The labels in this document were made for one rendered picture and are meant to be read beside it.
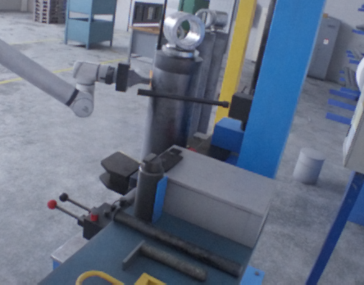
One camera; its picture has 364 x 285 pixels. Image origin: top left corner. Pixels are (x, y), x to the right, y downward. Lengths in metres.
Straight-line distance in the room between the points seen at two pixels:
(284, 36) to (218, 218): 0.68
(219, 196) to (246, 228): 0.12
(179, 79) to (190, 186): 0.55
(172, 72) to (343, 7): 10.77
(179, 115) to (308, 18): 0.66
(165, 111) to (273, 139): 0.47
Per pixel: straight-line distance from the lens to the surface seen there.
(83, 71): 1.59
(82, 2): 9.45
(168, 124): 1.51
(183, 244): 0.98
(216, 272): 0.97
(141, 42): 7.66
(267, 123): 1.35
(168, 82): 1.46
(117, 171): 1.45
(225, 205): 1.04
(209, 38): 2.82
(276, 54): 1.30
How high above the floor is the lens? 1.72
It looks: 22 degrees down
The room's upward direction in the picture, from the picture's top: 10 degrees clockwise
